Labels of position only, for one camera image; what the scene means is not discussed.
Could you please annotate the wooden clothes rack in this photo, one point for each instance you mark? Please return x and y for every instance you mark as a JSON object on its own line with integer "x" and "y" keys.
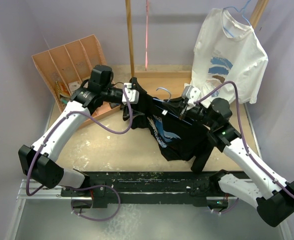
{"x": 157, "y": 72}

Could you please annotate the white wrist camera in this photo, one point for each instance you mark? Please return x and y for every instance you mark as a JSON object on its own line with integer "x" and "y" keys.
{"x": 191, "y": 95}
{"x": 130, "y": 93}

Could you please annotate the black t-shirt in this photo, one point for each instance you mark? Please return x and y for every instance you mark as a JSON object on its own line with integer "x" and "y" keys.
{"x": 176, "y": 140}

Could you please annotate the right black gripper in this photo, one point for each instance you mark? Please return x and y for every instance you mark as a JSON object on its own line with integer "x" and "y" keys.
{"x": 184, "y": 111}

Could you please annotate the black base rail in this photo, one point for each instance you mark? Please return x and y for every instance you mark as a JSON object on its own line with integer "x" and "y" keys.
{"x": 167, "y": 188}

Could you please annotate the white t-shirt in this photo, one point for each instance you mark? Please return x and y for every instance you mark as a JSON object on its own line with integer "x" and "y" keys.
{"x": 232, "y": 55}

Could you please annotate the pink desk organizer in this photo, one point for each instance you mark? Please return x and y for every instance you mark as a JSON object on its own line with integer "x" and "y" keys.
{"x": 70, "y": 63}

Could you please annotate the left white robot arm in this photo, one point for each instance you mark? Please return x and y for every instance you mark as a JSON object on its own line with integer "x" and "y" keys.
{"x": 38, "y": 161}

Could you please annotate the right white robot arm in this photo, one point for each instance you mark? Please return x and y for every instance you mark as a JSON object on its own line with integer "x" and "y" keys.
{"x": 269, "y": 193}

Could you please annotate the blue hanger under white shirt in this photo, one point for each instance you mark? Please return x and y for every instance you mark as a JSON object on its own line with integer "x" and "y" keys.
{"x": 240, "y": 12}

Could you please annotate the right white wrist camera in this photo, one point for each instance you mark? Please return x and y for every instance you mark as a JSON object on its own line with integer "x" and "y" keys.
{"x": 191, "y": 95}

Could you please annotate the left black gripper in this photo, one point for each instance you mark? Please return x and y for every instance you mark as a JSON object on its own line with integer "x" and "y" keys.
{"x": 136, "y": 86}

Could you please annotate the pink wire hanger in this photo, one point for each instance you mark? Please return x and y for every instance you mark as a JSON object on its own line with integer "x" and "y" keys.
{"x": 146, "y": 33}

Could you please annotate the spiral notebook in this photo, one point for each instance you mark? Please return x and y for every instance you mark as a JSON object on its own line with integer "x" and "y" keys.
{"x": 61, "y": 90}

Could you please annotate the blue wire hanger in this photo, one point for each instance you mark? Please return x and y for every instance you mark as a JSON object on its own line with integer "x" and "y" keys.
{"x": 168, "y": 99}

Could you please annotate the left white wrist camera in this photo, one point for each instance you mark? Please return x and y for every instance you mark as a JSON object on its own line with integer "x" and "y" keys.
{"x": 130, "y": 93}

